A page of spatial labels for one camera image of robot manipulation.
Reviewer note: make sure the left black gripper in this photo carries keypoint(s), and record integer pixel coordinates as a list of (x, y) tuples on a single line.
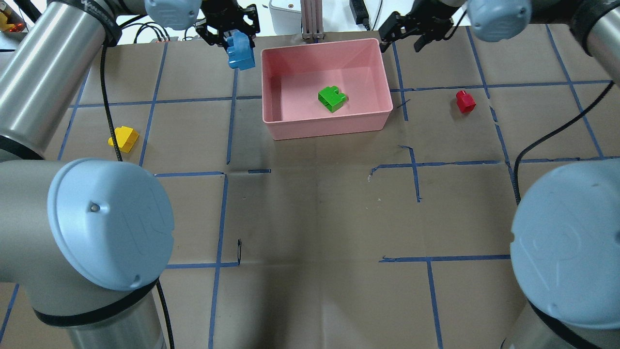
[(224, 18)]

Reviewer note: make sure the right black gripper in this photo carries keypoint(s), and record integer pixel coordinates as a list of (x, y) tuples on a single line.
[(429, 21)]

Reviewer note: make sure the blue block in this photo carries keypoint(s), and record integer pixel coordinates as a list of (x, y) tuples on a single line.
[(240, 51)]

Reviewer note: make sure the red block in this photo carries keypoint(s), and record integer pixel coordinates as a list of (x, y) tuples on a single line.
[(465, 101)]

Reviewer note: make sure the green block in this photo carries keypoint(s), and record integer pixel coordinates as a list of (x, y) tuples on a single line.
[(332, 98)]

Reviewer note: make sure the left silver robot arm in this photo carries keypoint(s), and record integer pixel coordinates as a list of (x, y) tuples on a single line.
[(87, 240)]

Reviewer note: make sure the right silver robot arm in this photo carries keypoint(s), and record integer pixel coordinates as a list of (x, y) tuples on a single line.
[(565, 248)]

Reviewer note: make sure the pink plastic box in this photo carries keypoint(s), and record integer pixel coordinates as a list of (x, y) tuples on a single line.
[(292, 76)]

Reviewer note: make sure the white square device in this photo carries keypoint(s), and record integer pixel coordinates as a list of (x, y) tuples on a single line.
[(286, 16)]

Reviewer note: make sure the black power adapter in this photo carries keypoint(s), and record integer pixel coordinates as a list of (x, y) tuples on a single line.
[(360, 13)]

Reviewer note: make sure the yellow block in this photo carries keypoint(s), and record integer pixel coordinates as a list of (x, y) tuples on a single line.
[(126, 137)]

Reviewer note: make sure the aluminium frame post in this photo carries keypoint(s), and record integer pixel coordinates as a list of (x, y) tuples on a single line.
[(312, 20)]

